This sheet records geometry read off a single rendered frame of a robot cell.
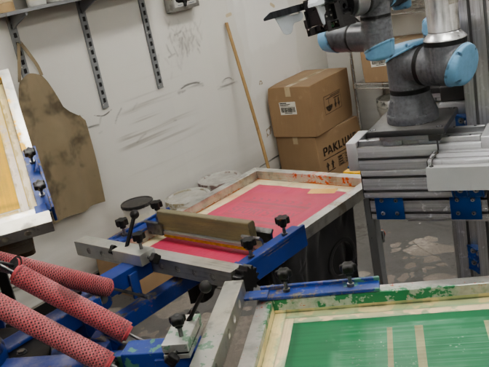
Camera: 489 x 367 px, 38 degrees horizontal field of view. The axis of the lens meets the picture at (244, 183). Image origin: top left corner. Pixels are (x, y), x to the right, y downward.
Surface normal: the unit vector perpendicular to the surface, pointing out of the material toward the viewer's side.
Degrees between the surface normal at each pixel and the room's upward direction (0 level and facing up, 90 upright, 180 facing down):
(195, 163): 90
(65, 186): 89
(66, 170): 87
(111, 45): 90
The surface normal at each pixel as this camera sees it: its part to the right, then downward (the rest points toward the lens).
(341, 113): 0.80, 0.06
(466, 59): 0.65, 0.25
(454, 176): -0.43, 0.36
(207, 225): -0.63, 0.35
